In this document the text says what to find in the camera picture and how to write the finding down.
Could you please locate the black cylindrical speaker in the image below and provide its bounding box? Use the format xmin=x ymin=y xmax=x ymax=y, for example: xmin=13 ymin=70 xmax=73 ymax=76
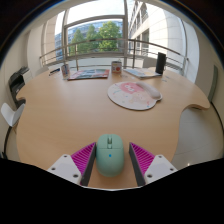
xmin=154 ymin=51 xmax=167 ymax=75

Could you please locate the small potted plant mug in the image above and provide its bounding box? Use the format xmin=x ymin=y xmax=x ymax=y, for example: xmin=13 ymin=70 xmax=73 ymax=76
xmin=111 ymin=59 xmax=123 ymax=74

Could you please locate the white plastic chair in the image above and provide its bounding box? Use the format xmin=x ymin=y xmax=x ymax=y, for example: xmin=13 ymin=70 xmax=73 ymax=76
xmin=0 ymin=102 xmax=26 ymax=158
xmin=34 ymin=66 xmax=50 ymax=77
xmin=143 ymin=57 xmax=158 ymax=70

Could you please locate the mint green computer mouse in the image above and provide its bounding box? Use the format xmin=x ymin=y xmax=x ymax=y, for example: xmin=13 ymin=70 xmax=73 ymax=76
xmin=95 ymin=133 xmax=126 ymax=178

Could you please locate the round white pink mouse pad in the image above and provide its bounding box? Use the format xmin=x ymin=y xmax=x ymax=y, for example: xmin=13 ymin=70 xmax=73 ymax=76
xmin=107 ymin=81 xmax=164 ymax=111

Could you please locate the metal balcony railing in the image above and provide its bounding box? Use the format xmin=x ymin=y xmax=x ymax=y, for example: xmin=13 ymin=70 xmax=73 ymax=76
xmin=39 ymin=38 xmax=189 ymax=76

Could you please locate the light blue white magazine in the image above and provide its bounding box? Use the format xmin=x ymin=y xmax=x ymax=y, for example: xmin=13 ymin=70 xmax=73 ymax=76
xmin=123 ymin=67 xmax=163 ymax=80

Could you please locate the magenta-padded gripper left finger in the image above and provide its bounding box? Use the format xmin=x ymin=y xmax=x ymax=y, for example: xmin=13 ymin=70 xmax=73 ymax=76
xmin=46 ymin=142 xmax=98 ymax=187

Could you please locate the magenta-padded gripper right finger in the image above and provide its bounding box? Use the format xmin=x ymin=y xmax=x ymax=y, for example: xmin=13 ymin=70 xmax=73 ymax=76
xmin=128 ymin=142 xmax=178 ymax=187

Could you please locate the red and dark magazine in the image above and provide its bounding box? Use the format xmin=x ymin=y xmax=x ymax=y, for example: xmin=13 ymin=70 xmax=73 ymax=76
xmin=67 ymin=68 xmax=111 ymax=81

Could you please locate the grey green door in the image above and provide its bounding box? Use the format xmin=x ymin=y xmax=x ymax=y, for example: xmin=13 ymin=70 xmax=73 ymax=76
xmin=208 ymin=64 xmax=220 ymax=103

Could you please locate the small black device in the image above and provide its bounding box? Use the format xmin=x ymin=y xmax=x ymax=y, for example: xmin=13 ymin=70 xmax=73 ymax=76
xmin=48 ymin=67 xmax=61 ymax=77

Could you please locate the printed drink can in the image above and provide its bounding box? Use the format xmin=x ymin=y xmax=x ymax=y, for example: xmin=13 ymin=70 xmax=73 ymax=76
xmin=60 ymin=63 xmax=70 ymax=80

